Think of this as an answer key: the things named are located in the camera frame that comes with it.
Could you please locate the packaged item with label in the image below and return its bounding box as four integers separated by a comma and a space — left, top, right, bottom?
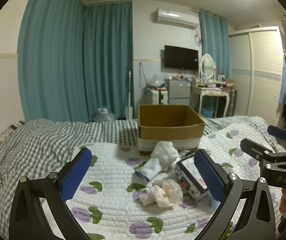
174, 153, 210, 201

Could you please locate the white sock blue trim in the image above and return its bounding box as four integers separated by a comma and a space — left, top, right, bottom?
135, 141, 180, 181

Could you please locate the cream lace sock bundle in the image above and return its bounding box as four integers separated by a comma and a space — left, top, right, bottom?
139, 179, 183, 207

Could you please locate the dark striped suitcase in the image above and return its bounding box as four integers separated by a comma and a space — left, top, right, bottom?
226, 89, 237, 117

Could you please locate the blue laundry basket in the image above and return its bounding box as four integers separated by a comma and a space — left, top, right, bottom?
201, 106, 214, 118

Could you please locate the grey checked bed sheet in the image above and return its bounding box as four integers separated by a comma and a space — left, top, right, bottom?
0, 115, 271, 238

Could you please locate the white floral quilt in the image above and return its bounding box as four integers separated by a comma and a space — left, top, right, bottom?
39, 127, 286, 240

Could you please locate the white sliding wardrobe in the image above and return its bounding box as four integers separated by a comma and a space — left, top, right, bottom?
229, 26, 283, 125

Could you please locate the white dressing table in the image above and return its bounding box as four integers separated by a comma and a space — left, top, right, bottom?
189, 86, 230, 117

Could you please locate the brown cardboard box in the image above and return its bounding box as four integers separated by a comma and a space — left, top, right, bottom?
137, 104, 205, 155

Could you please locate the grey mini fridge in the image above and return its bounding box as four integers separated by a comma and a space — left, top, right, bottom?
166, 79, 191, 105

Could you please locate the white oval vanity mirror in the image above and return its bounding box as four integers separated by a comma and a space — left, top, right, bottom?
199, 54, 215, 80

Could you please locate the clear plastic bag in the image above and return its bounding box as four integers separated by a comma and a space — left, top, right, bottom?
149, 73, 167, 88

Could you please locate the small teal curtain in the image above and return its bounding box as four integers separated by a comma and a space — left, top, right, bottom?
199, 10, 231, 78

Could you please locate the clear water jug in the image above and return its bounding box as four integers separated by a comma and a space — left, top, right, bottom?
94, 107, 116, 122

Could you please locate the white air conditioner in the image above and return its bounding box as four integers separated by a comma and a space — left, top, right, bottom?
155, 8, 199, 29

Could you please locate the large teal curtain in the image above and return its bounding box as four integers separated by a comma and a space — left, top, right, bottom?
17, 0, 133, 122

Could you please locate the black wall television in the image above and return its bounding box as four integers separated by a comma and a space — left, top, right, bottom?
163, 45, 199, 71

